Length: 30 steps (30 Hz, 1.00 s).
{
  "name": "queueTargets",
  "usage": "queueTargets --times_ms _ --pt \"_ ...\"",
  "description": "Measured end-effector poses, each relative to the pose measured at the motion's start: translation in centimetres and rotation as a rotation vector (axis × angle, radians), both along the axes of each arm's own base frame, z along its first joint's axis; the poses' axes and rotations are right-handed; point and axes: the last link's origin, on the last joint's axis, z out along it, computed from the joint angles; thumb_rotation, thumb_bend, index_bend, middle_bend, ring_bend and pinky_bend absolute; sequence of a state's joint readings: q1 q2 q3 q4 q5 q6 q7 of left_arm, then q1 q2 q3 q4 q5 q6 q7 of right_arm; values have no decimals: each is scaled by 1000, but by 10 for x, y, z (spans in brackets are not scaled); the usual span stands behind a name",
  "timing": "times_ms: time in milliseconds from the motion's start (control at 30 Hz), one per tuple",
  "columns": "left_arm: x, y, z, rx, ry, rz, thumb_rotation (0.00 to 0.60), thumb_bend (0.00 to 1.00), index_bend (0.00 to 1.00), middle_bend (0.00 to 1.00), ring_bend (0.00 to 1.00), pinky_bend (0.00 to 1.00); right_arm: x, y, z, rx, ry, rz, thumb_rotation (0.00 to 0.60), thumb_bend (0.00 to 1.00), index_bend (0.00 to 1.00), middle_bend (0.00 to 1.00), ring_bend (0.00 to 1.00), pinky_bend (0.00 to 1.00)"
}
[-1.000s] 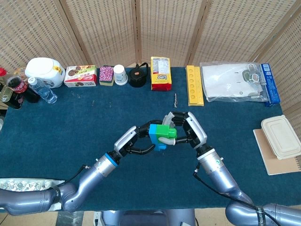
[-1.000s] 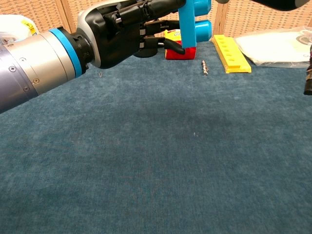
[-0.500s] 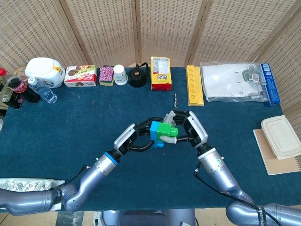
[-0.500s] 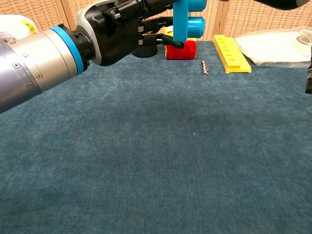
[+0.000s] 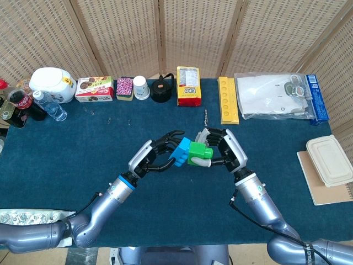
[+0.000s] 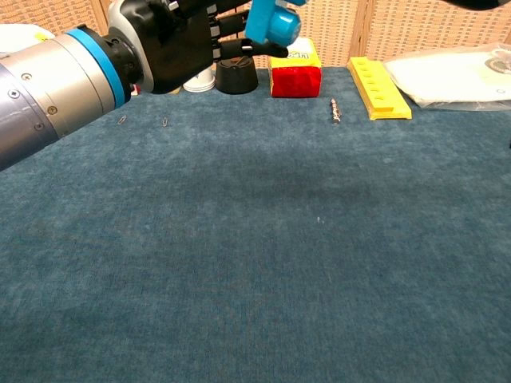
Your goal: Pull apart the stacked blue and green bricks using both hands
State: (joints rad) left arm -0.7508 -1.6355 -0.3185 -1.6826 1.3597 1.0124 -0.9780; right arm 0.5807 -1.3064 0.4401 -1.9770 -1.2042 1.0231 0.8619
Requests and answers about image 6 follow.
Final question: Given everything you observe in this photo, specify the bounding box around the white plastic canister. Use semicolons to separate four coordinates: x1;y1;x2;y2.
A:
0;23;57;55

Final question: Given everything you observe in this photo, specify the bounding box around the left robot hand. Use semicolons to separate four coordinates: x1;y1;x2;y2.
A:
106;0;291;96

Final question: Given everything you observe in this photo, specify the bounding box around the blue toy block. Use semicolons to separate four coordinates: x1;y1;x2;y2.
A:
244;0;303;48

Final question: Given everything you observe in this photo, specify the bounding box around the black kettle with handle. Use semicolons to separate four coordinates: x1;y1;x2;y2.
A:
215;55;259;96

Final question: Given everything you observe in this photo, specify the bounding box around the blue table cloth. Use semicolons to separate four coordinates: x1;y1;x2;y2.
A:
0;65;511;383

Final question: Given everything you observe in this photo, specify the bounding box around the clear bag with white papers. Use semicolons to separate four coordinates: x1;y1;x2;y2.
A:
382;41;511;112

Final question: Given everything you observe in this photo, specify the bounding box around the white paper cup stack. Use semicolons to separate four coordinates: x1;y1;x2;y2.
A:
182;65;216;93

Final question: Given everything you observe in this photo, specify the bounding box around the small metal chain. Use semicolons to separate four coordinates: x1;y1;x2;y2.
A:
329;97;343;126

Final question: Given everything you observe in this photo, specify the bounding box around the yellow tray with round holes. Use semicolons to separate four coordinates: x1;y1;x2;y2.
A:
346;56;413;120

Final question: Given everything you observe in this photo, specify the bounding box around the woven folding screen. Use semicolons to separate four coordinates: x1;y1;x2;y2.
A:
0;0;511;69

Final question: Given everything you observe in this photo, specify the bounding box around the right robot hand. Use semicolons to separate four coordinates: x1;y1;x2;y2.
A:
446;0;511;11

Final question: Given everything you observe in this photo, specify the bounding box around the yellow red Lipo snack bag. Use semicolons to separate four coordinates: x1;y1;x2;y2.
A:
269;38;323;98

